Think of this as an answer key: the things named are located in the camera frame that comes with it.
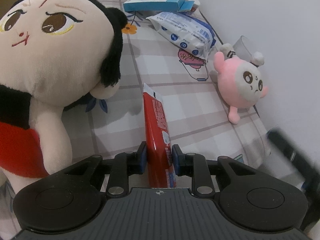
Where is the red toothpaste box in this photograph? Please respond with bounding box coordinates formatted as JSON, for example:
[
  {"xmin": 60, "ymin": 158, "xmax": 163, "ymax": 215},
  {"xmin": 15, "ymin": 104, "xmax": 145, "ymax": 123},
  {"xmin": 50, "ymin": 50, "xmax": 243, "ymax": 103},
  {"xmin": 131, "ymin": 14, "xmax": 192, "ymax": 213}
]
[{"xmin": 143, "ymin": 83, "xmax": 176, "ymax": 188}]

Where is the checkered bed sheet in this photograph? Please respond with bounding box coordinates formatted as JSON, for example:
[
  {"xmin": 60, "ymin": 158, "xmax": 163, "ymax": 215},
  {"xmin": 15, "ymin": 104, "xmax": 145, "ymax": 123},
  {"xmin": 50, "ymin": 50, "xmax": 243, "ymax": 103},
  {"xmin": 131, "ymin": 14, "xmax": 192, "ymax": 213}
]
[{"xmin": 0, "ymin": 0, "xmax": 273, "ymax": 238}]

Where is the pink round plush toy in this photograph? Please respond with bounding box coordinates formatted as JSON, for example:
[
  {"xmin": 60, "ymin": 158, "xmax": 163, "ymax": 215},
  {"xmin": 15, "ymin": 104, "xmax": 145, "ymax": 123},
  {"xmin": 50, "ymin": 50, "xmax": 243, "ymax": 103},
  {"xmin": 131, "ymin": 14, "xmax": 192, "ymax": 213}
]
[{"xmin": 213, "ymin": 43, "xmax": 268, "ymax": 125}]

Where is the clear plastic cup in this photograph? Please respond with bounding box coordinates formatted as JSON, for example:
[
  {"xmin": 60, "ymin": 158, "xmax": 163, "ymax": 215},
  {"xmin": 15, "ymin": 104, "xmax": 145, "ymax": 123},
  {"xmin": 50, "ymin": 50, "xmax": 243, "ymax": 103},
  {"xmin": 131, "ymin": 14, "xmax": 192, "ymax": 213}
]
[{"xmin": 233, "ymin": 35, "xmax": 257, "ymax": 61}]

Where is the white blue wipes pack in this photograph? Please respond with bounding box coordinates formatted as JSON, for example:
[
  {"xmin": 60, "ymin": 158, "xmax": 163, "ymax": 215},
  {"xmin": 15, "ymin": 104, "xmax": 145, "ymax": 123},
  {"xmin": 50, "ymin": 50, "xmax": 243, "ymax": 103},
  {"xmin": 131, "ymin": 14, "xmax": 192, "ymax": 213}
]
[{"xmin": 147, "ymin": 12, "xmax": 216, "ymax": 60}]

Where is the large boy plush doll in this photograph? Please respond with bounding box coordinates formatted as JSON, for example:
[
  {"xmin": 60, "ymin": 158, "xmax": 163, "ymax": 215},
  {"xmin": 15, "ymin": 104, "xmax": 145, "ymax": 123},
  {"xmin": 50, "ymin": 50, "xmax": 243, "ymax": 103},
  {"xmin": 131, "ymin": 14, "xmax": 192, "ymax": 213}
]
[{"xmin": 1, "ymin": 0, "xmax": 127, "ymax": 192}]

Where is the blue white carton box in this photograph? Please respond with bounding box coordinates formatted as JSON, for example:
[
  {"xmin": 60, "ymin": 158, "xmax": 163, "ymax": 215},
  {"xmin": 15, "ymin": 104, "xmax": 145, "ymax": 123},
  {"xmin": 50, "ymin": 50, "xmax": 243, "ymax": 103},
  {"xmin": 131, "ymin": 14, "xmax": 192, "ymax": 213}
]
[{"xmin": 123, "ymin": 0, "xmax": 195, "ymax": 12}]

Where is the white cup with red label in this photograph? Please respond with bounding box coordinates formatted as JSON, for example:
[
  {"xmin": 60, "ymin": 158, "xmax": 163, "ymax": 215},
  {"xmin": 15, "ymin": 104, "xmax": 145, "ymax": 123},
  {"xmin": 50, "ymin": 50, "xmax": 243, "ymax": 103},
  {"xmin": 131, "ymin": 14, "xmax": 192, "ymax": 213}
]
[{"xmin": 186, "ymin": 0, "xmax": 200, "ymax": 12}]

